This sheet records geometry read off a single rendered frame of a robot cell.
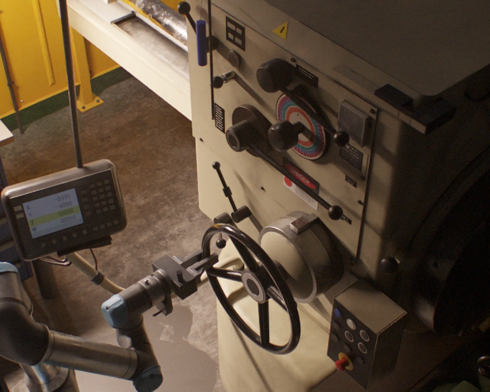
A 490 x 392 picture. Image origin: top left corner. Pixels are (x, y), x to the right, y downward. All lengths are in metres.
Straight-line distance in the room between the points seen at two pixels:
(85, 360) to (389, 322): 0.72
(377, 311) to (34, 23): 2.97
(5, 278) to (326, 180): 0.78
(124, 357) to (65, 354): 0.17
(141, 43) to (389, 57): 1.48
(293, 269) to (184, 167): 2.38
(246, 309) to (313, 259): 0.92
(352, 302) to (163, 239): 2.11
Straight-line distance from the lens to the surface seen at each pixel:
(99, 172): 2.39
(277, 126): 1.85
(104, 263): 3.90
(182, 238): 3.96
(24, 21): 4.43
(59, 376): 2.16
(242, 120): 2.08
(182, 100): 2.98
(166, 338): 3.57
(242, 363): 3.06
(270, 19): 1.92
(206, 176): 2.44
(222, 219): 2.42
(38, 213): 2.40
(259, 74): 1.86
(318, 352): 2.79
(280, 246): 2.03
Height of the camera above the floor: 2.86
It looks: 43 degrees down
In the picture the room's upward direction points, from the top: straight up
